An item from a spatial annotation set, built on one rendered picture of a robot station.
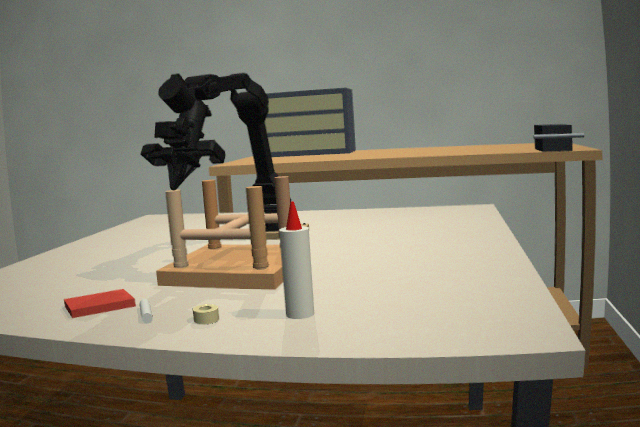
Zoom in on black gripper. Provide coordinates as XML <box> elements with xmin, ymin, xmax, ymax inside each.
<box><xmin>141</xmin><ymin>118</ymin><xmax>226</xmax><ymax>190</ymax></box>

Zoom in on light grey cylinder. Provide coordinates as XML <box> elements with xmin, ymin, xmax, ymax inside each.
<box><xmin>140</xmin><ymin>299</ymin><xmax>153</xmax><ymax>324</ymax></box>

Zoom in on red flat rectangular pad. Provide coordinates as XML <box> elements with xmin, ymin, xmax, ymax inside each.
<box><xmin>64</xmin><ymin>289</ymin><xmax>136</xmax><ymax>318</ymax></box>

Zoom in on wooden stool legs with h-shaped crossbars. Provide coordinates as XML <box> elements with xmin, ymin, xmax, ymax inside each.
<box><xmin>166</xmin><ymin>176</ymin><xmax>290</xmax><ymax>270</ymax></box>

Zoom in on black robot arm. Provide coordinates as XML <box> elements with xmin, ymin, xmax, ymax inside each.
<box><xmin>155</xmin><ymin>73</ymin><xmax>279</xmax><ymax>214</ymax></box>

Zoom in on grey cylinder with red cone top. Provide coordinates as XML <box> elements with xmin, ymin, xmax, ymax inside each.
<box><xmin>279</xmin><ymin>202</ymin><xmax>315</xmax><ymax>319</ymax></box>

